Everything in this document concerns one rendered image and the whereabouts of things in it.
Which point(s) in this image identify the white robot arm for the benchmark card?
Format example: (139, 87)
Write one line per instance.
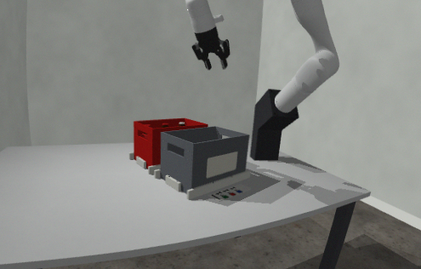
(313, 73)

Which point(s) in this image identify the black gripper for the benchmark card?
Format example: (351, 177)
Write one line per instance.
(211, 46)

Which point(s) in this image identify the grey paper strip with colored squares and marks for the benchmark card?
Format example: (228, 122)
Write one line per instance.
(229, 192)

